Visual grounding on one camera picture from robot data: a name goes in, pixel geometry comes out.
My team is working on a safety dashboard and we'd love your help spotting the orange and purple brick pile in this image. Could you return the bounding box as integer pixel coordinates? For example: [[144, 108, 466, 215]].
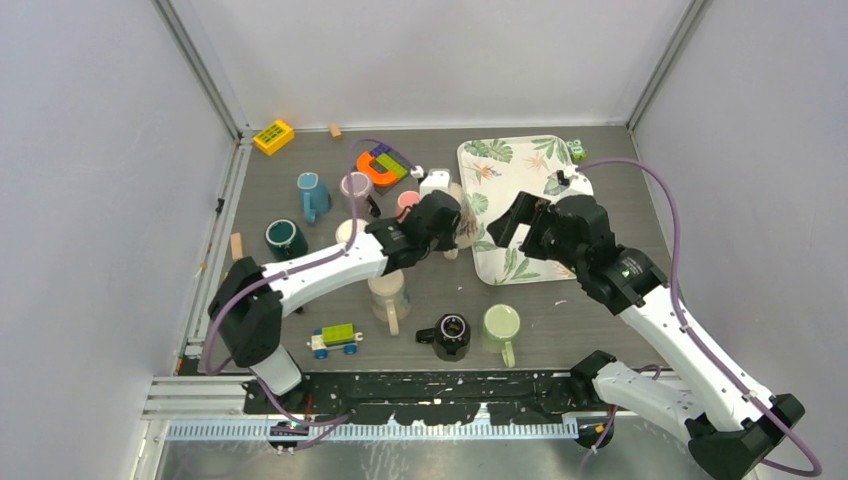
[[355, 143, 414, 195]]

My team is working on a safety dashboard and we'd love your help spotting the floral leaf tray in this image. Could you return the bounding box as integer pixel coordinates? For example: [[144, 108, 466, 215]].
[[457, 135, 577, 286]]

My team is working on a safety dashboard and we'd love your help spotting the light green mug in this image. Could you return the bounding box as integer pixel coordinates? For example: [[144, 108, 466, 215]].
[[481, 304, 521, 368]]

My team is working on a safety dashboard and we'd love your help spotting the pink mug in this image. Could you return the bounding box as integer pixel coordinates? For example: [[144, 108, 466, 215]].
[[395, 190, 420, 220]]

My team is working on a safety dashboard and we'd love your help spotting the white mug black handle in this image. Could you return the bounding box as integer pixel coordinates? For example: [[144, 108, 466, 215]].
[[334, 218, 368, 243]]

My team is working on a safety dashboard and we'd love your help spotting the black faceted mug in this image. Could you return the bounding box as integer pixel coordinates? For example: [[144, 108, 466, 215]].
[[415, 314, 471, 362]]

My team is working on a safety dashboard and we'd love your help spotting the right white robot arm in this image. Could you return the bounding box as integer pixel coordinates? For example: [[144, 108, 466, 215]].
[[486, 192, 805, 479]]

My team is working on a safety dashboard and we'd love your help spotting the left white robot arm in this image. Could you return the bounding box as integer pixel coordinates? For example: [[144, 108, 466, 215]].
[[207, 191, 461, 414]]

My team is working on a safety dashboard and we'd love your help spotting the yellow toy brick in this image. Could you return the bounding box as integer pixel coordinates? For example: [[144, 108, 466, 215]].
[[253, 119, 295, 156]]

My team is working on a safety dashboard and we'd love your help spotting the small wooden block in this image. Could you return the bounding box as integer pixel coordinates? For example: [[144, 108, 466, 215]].
[[328, 124, 343, 141]]

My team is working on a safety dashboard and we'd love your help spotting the dark teal mug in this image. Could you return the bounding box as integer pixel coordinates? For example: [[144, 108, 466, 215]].
[[264, 219, 309, 262]]

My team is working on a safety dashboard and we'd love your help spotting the beige seahorse mug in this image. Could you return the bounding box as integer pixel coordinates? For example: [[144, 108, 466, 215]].
[[367, 270, 411, 336]]

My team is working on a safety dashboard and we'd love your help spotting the light blue mug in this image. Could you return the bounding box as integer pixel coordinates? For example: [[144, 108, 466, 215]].
[[296, 172, 332, 225]]

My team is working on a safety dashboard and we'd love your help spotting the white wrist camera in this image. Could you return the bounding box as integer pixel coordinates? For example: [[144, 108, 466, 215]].
[[554, 166, 594, 198], [410, 166, 451, 198]]

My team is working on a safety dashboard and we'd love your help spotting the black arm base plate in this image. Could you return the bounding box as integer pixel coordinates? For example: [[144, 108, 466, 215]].
[[241, 370, 611, 426]]

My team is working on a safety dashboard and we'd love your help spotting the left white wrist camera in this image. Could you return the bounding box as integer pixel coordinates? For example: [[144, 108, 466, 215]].
[[410, 166, 451, 198]]

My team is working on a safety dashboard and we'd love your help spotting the toy brick car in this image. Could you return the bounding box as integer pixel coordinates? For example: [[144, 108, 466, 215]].
[[307, 323, 364, 360]]

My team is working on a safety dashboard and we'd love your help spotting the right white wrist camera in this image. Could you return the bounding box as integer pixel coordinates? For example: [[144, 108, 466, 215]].
[[554, 166, 594, 198]]

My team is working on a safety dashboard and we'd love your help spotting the long wooden block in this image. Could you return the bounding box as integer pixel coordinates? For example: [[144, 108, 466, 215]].
[[230, 232, 244, 261]]

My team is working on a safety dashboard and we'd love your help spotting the green owl toy brick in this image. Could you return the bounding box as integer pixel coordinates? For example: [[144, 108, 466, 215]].
[[565, 139, 588, 163]]

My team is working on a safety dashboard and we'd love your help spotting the mauve mug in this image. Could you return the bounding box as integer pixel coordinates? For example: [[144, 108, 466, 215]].
[[339, 171, 382, 219]]

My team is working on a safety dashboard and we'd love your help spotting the beige floral mug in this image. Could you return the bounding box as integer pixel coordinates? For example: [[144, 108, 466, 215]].
[[443, 182, 478, 260]]

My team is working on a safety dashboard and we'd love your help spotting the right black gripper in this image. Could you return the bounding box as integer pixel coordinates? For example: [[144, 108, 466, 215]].
[[487, 190, 585, 274]]

